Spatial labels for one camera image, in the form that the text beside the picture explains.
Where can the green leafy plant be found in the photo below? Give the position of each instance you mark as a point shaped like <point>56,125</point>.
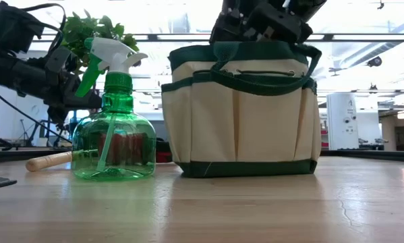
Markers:
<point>77,30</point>

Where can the green plastic spray bottle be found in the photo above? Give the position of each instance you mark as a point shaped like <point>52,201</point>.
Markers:
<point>120,101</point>

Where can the beige green gardening bag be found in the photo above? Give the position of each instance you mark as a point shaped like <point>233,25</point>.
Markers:
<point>242,128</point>

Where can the white tall cabinet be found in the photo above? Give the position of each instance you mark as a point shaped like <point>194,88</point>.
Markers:
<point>341,121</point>

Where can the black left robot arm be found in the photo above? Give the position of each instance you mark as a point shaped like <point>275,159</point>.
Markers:
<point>13,72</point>

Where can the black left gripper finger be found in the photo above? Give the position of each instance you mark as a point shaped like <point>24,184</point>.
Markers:
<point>90,101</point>

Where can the black metal table frame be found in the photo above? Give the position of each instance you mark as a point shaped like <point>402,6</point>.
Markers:
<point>367,156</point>

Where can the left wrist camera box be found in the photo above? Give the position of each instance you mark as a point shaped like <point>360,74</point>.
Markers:
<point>58,59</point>

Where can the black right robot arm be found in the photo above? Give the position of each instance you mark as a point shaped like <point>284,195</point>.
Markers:
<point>306,8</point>

